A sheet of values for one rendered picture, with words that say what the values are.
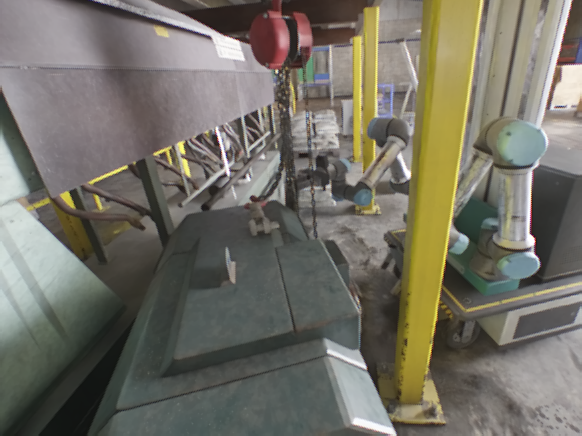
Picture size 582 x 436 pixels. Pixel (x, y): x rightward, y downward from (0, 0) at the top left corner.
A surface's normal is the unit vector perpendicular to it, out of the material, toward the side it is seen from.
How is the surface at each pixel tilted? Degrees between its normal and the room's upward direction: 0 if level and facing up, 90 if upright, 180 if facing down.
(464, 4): 90
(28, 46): 78
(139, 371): 0
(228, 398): 0
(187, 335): 0
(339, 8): 90
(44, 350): 90
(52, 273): 90
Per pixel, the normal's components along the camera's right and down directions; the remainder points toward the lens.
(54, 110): 0.99, -0.02
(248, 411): -0.07, -0.92
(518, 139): -0.26, 0.26
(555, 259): 0.19, 0.36
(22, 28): 0.96, -0.22
